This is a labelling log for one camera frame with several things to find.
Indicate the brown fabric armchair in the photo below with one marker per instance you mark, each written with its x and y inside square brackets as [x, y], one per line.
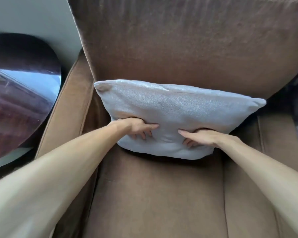
[188, 42]

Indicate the person's left forearm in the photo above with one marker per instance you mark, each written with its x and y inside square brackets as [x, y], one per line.
[54, 175]

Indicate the person's left thumb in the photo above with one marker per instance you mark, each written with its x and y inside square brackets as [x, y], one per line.
[149, 126]

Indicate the person's right forearm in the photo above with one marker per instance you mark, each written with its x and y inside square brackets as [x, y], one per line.
[268, 175]

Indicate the person's right thumb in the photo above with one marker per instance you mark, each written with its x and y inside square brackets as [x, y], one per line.
[186, 133]

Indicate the person's right hand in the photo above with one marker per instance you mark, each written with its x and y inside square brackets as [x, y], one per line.
[206, 138]

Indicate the dark glossy round side table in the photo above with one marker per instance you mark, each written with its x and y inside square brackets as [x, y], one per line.
[22, 96]

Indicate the light grey throw pillow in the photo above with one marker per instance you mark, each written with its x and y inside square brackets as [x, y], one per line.
[178, 109]

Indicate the person's left hand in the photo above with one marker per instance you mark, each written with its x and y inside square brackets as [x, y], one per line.
[132, 127]

